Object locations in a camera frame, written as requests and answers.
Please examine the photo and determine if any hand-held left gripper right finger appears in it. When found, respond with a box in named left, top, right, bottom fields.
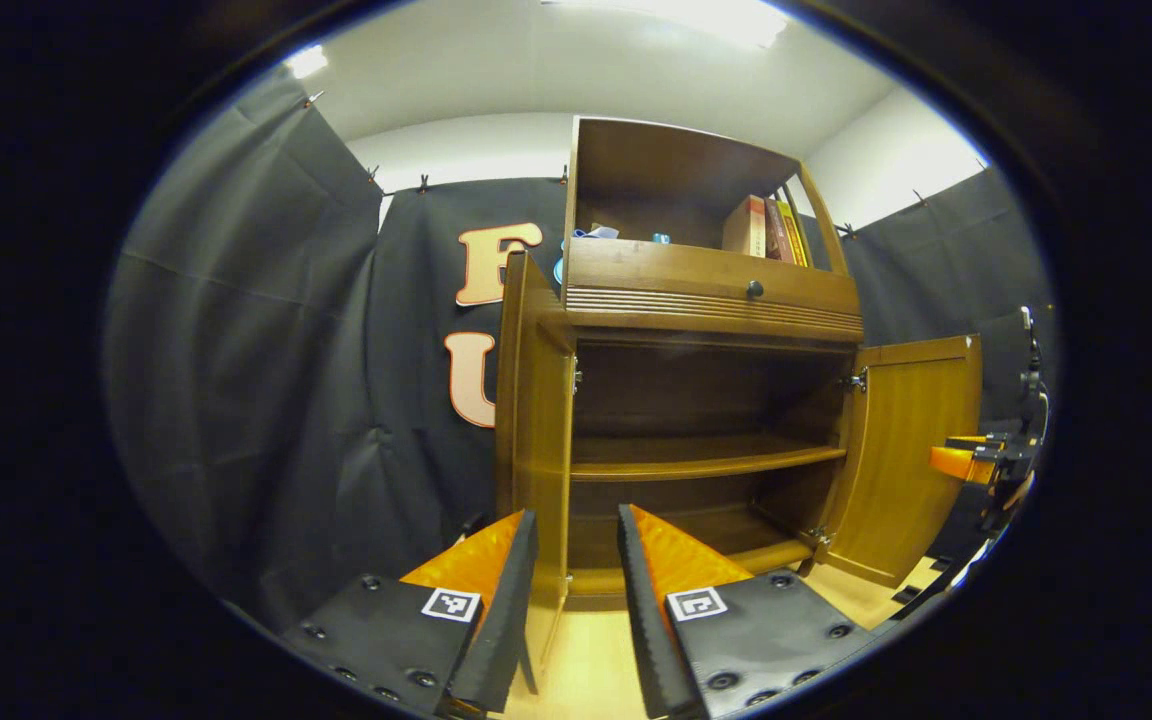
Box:
left=617, top=502, right=879, bottom=720

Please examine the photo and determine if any black backdrop cloth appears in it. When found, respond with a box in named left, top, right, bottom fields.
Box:
left=104, top=70, right=1057, bottom=631

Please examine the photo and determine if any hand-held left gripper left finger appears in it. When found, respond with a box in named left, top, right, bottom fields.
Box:
left=281, top=509, right=540, bottom=717

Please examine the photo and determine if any wooden drawer with black knob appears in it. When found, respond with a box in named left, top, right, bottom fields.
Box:
left=564, top=240, right=862, bottom=323

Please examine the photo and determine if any brown book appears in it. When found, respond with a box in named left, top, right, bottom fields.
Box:
left=762, top=198, right=795, bottom=263

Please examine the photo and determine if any wooden cabinet door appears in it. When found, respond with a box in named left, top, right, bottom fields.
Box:
left=494, top=250, right=577, bottom=693
left=821, top=334, right=984, bottom=589

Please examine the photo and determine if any wooden double-door shoe cabinet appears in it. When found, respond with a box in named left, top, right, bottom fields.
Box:
left=536, top=115, right=869, bottom=611

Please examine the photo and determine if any yellow book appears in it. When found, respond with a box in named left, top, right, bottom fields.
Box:
left=776, top=200, right=810, bottom=267

